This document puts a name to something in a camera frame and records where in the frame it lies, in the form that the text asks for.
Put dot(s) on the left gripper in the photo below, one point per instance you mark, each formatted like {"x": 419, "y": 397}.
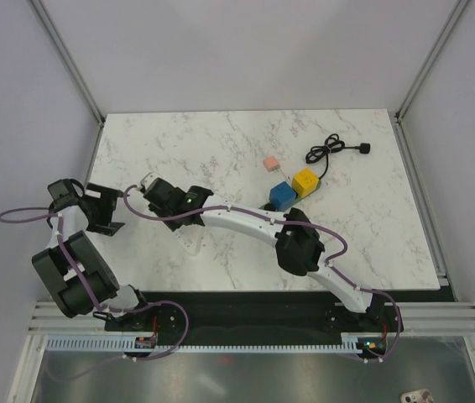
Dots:
{"x": 107, "y": 201}

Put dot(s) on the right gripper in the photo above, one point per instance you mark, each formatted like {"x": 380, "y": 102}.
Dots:
{"x": 173, "y": 225}

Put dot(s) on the white power strip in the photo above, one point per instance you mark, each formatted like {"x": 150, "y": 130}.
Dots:
{"x": 190, "y": 238}

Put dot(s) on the pink plug adapter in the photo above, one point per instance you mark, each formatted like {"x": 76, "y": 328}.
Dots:
{"x": 271, "y": 164}

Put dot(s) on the blue cube socket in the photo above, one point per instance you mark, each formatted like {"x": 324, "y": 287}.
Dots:
{"x": 282, "y": 197}

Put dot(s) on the green power strip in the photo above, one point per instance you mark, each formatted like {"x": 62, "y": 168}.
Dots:
{"x": 268, "y": 207}

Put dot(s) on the yellow cube socket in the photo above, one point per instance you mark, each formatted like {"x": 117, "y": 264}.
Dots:
{"x": 305, "y": 182}

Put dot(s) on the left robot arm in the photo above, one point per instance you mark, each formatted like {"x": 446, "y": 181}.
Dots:
{"x": 75, "y": 274}

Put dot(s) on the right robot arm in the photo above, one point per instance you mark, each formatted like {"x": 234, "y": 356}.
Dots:
{"x": 302, "y": 248}

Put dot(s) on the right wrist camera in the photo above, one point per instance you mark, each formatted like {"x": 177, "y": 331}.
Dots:
{"x": 146, "y": 182}

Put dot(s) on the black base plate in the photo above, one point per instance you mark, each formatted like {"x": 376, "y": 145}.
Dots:
{"x": 301, "y": 317}

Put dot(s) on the left aluminium frame post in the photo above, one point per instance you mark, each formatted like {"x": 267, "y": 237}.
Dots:
{"x": 66, "y": 58}

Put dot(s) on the aluminium frame post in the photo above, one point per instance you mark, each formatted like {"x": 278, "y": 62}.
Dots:
{"x": 447, "y": 30}
{"x": 66, "y": 58}

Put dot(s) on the white cable duct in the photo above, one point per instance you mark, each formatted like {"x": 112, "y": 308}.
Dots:
{"x": 132, "y": 344}

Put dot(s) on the right aluminium frame post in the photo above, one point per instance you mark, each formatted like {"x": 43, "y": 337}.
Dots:
{"x": 447, "y": 30}

